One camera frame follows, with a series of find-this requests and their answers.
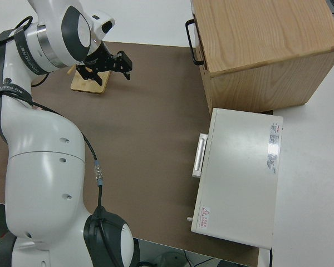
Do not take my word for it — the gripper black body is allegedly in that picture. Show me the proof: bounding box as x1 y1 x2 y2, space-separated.
85 44 115 72

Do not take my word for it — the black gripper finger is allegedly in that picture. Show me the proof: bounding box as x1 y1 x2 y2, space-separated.
76 63 103 86
113 51 134 81

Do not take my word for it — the wooden mug tree stand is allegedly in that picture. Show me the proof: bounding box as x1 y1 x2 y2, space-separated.
67 65 111 95

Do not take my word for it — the brown table mat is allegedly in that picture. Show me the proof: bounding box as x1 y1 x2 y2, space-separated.
0 34 261 267

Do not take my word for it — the wooden cabinet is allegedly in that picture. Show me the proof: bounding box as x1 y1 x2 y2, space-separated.
190 0 334 114

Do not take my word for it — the white toaster oven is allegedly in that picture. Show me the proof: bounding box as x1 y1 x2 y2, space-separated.
190 107 284 249

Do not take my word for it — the black cabinet handle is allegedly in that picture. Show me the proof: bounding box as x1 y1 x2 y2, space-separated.
185 19 206 66

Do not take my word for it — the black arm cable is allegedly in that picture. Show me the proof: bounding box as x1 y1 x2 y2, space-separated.
0 16 105 212

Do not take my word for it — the silver oven door handle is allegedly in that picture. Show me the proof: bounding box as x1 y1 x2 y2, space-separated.
191 133 209 178

